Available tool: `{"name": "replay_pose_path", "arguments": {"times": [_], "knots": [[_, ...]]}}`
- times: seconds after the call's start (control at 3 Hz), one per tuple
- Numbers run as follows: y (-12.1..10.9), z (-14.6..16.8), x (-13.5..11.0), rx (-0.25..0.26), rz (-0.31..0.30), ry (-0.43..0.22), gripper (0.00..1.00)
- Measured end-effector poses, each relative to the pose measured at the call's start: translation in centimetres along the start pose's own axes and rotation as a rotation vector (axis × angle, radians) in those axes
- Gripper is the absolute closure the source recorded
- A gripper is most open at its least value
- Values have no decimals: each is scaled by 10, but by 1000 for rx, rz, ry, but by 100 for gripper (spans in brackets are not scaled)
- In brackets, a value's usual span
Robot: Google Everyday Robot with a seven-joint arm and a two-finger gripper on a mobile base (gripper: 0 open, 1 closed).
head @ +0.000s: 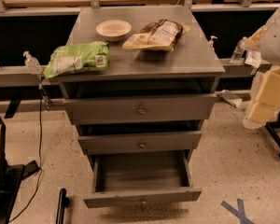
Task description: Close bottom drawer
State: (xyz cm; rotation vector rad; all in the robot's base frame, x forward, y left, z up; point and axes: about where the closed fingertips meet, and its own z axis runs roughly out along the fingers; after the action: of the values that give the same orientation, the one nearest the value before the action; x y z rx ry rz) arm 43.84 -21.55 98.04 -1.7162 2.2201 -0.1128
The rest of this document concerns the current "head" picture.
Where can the grey bottom drawer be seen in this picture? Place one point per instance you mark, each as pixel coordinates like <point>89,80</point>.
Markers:
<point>141,178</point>

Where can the grey drawer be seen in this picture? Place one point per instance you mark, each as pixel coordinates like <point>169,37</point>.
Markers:
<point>139,142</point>
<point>139,109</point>
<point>141,178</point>

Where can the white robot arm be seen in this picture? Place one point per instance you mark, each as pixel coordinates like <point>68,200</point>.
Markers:
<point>265,90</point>

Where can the grey drawer cabinet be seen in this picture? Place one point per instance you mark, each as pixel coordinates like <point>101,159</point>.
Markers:
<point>192,68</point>

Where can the grey top drawer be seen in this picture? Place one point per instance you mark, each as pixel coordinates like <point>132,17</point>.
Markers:
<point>139,109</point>

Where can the grey middle drawer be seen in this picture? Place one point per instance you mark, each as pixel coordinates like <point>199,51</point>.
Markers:
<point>139,142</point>

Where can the green chip bag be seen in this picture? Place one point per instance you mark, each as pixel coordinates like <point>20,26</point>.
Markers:
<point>77,58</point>

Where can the brown yellow snack bag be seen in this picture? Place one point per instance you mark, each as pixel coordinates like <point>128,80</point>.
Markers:
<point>157,35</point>

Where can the white paper bowl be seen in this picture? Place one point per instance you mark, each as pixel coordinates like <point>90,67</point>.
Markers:
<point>113,30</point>

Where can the small pump bottle right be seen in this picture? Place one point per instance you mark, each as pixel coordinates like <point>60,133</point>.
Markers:
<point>211,42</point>

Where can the clear water bottle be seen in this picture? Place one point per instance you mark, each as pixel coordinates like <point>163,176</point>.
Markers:
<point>238,51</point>

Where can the clear sanitizer pump bottle left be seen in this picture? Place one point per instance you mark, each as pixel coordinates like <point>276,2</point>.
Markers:
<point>32,63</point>

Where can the white wipe packet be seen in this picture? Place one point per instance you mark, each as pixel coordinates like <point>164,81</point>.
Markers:
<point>253,58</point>

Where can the black tube bottom left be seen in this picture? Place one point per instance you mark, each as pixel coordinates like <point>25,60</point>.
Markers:
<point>62,203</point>

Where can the black equipment stand left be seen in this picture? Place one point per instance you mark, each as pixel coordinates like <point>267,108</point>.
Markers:
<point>11,177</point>

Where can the folded paper packet on rail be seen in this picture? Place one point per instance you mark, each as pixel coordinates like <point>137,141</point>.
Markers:
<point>230,98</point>

